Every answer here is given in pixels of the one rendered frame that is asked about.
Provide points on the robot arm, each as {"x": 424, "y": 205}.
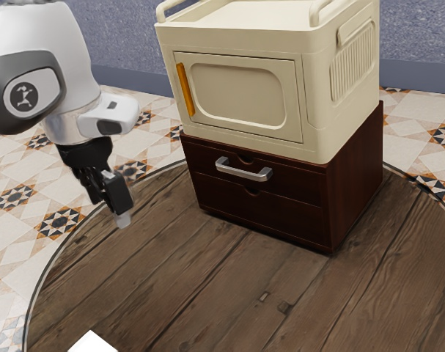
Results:
{"x": 35, "y": 55}

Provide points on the cream box with lid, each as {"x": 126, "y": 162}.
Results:
{"x": 266, "y": 73}

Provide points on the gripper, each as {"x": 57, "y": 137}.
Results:
{"x": 84, "y": 154}

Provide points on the dark brown drawer cabinet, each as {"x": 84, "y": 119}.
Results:
{"x": 281, "y": 194}

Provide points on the white flat block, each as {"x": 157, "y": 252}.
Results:
{"x": 92, "y": 342}

